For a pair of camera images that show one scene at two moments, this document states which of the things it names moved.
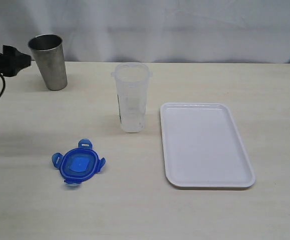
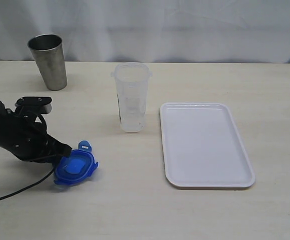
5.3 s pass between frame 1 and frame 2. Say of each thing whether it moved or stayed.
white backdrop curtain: stayed
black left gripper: moved
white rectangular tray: stayed
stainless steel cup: stayed
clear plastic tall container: stayed
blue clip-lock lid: moved
